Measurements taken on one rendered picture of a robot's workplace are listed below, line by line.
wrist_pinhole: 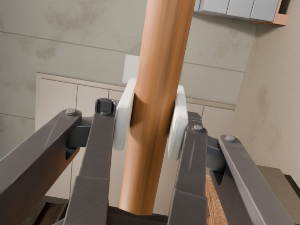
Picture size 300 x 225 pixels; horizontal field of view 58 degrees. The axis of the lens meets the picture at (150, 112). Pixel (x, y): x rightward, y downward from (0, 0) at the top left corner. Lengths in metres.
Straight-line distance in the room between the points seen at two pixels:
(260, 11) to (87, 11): 2.12
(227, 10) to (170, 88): 2.78
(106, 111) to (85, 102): 3.84
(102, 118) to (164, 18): 0.07
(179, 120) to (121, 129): 0.04
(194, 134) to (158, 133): 0.05
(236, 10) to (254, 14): 0.18
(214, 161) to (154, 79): 0.06
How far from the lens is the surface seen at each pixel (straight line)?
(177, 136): 0.17
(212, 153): 0.16
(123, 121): 0.17
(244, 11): 2.99
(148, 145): 0.20
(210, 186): 1.98
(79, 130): 0.16
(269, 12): 3.06
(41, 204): 2.42
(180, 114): 0.17
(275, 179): 2.25
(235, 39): 3.85
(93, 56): 3.88
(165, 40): 0.17
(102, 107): 0.16
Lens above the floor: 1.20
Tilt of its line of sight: level
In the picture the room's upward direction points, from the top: 81 degrees counter-clockwise
